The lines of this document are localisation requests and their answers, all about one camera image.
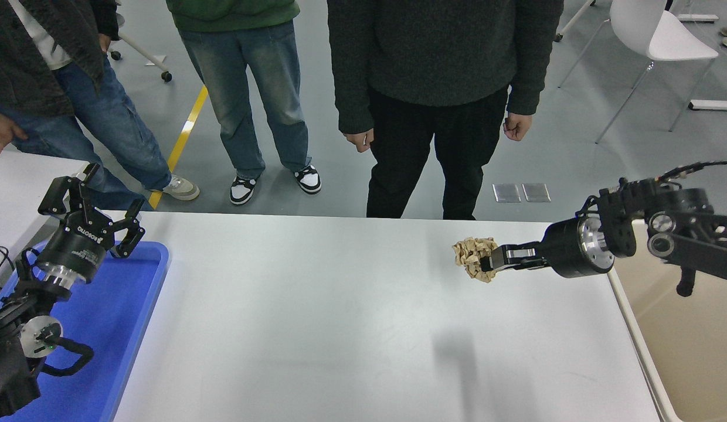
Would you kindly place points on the metal floor plate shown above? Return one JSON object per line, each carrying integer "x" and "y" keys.
{"x": 506, "y": 193}
{"x": 536, "y": 193}

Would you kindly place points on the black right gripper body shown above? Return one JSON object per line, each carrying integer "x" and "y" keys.
{"x": 563, "y": 249}

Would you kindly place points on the grey office chair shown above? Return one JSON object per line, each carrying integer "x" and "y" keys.
{"x": 146, "y": 55}

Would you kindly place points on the person's left hand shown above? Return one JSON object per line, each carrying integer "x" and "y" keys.
{"x": 517, "y": 126}
{"x": 105, "y": 43}

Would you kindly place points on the blue plastic tray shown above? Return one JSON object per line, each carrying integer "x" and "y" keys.
{"x": 123, "y": 316}

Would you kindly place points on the white plastic chair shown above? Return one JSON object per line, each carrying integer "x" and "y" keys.
{"x": 662, "y": 35}

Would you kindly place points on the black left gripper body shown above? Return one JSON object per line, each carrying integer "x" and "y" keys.
{"x": 76, "y": 246}

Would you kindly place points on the short white table foot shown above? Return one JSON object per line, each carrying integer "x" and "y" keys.
{"x": 699, "y": 19}

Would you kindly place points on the person's right hand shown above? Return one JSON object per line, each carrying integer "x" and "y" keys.
{"x": 359, "y": 140}
{"x": 3, "y": 132}

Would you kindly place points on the large pale bin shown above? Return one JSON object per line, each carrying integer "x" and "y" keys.
{"x": 692, "y": 351}

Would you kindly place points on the tan paper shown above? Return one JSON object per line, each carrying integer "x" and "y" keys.
{"x": 470, "y": 253}

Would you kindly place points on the long white table foot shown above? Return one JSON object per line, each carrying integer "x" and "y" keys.
{"x": 715, "y": 105}

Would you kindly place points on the white leg with caster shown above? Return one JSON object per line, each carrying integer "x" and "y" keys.
{"x": 574, "y": 20}

